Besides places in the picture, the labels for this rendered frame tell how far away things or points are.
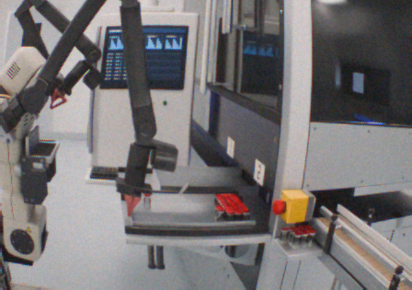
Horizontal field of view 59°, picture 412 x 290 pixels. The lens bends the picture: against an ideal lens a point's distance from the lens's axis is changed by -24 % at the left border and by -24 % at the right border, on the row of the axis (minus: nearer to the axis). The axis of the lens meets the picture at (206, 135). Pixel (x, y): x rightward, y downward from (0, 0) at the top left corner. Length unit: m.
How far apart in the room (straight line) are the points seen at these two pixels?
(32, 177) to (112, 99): 0.88
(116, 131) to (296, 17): 1.21
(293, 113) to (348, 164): 0.24
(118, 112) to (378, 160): 1.26
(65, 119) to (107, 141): 4.65
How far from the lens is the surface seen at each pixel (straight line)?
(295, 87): 1.15
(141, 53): 1.15
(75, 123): 6.74
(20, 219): 1.43
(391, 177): 1.40
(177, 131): 2.12
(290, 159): 1.18
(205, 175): 1.82
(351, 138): 1.26
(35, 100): 1.15
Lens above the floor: 1.36
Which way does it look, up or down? 10 degrees down
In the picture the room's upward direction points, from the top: 4 degrees clockwise
